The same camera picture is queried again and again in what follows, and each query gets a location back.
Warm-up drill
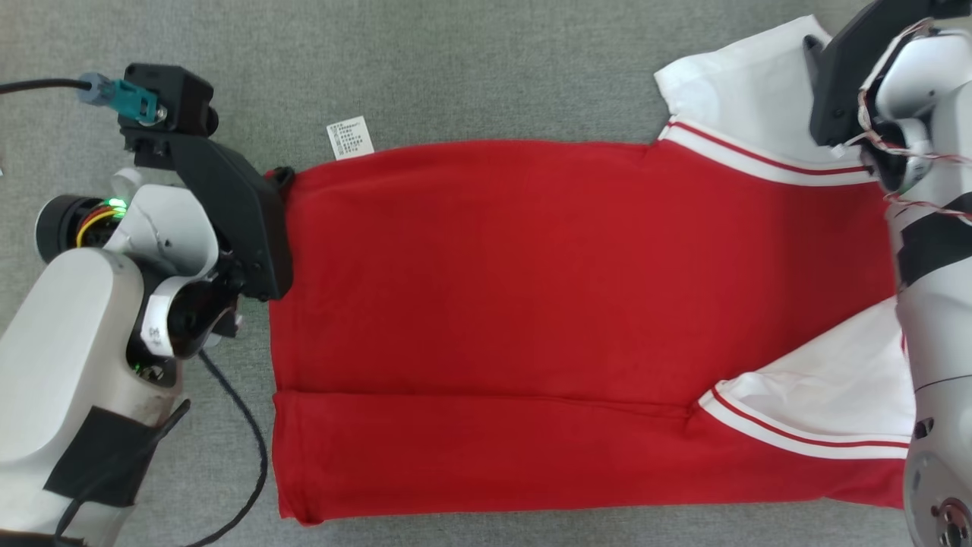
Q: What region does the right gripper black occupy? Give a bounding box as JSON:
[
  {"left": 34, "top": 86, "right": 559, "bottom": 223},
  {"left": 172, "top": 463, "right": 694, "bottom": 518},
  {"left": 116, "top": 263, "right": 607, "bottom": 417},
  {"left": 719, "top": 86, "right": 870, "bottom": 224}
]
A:
[{"left": 803, "top": 0, "right": 972, "bottom": 149}]

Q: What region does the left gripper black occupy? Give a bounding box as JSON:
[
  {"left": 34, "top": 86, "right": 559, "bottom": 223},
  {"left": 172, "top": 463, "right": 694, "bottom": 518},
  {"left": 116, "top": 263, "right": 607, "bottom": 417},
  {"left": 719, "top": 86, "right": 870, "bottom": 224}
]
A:
[{"left": 121, "top": 125, "right": 296, "bottom": 302}]

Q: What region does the red garment with white parts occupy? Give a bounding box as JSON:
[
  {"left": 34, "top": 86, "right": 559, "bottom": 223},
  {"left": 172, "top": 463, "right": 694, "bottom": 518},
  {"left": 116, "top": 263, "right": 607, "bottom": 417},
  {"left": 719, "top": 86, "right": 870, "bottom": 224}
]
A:
[{"left": 267, "top": 14, "right": 920, "bottom": 526}]

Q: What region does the red white twisted wire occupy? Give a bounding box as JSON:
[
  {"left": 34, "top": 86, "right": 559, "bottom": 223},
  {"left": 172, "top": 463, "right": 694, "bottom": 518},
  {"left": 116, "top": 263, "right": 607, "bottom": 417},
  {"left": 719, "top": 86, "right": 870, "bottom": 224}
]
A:
[{"left": 832, "top": 23, "right": 972, "bottom": 225}]

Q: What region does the left camera cable teal plug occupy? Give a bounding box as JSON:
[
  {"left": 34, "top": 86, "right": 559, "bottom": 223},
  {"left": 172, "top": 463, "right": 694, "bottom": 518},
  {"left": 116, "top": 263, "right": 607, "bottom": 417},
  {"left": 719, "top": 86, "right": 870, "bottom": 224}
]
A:
[{"left": 0, "top": 72, "right": 164, "bottom": 126}]

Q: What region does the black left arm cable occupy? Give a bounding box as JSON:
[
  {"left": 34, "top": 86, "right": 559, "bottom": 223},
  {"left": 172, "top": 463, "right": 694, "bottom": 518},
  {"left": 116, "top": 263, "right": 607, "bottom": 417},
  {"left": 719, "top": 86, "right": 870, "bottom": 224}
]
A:
[{"left": 57, "top": 349, "right": 270, "bottom": 547}]

